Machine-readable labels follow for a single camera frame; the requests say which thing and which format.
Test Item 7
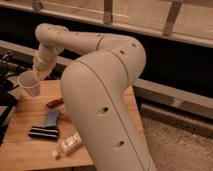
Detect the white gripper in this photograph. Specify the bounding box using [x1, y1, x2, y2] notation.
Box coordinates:
[33, 44, 63, 81]

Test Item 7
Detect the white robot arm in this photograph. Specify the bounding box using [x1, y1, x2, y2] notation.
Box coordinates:
[33, 23, 157, 171]

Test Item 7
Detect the black equipment at left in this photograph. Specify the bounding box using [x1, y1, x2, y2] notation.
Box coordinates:
[0, 53, 29, 145]

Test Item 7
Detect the small brown bar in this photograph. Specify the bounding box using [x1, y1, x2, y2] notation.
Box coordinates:
[46, 98, 63, 108]

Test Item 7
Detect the blue cloth sponge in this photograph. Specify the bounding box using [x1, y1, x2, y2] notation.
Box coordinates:
[44, 109, 60, 127]

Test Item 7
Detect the wooden board table top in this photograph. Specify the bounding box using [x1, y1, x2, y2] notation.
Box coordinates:
[0, 80, 141, 171]

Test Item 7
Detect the metal railing frame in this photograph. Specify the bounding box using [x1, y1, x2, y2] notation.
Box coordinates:
[0, 0, 213, 48]

